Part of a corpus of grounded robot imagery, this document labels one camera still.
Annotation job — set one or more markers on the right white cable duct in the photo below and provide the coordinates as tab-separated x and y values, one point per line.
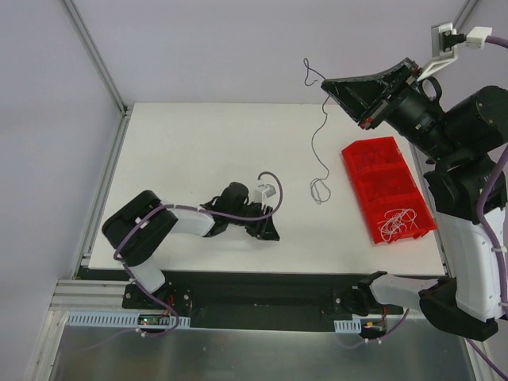
353	326

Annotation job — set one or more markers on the red plastic compartment bin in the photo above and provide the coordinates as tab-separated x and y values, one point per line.
390	201

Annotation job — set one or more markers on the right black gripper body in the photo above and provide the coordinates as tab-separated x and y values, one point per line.
387	95

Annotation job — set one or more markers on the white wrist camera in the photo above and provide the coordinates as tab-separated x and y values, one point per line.
263	191
444	42

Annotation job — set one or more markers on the left aluminium frame post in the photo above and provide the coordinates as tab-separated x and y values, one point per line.
95	57

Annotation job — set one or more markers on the white cable duct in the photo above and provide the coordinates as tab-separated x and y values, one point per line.
126	320
353	326

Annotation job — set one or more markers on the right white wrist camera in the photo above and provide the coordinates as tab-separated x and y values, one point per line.
444	42

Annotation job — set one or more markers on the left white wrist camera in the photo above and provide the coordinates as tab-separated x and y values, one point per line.
263	191

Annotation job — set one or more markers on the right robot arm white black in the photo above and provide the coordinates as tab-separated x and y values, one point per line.
468	189

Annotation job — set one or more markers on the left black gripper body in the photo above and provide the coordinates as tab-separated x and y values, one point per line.
258	221

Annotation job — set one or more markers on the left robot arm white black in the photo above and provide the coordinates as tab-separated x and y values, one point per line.
139	227

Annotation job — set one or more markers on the left white cable duct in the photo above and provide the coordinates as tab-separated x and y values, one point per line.
126	320

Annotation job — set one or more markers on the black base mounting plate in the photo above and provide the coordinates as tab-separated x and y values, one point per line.
252	301

